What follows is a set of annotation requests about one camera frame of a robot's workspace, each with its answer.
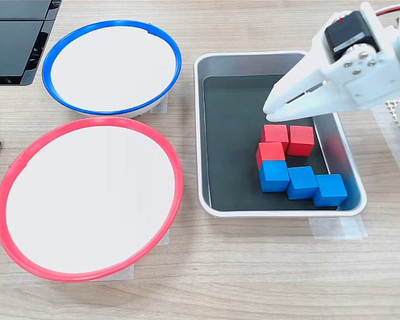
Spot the silver metal tray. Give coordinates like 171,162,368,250
193,50,368,219

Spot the red wooden block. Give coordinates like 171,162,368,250
287,125,315,157
255,141,286,169
261,124,290,153

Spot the red-rimmed white dish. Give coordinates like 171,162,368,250
0,116,184,283

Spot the blue-rimmed white dish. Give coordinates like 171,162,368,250
41,19,183,119

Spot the blue wooden block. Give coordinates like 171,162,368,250
312,173,349,207
286,165,319,200
259,160,291,193

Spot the red cable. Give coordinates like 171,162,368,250
374,3,400,16

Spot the black panel device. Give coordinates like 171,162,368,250
0,0,63,87

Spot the white mesh anti-slip mat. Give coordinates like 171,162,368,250
385,98,400,151

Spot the black tray liner mat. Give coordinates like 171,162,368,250
202,73,339,212

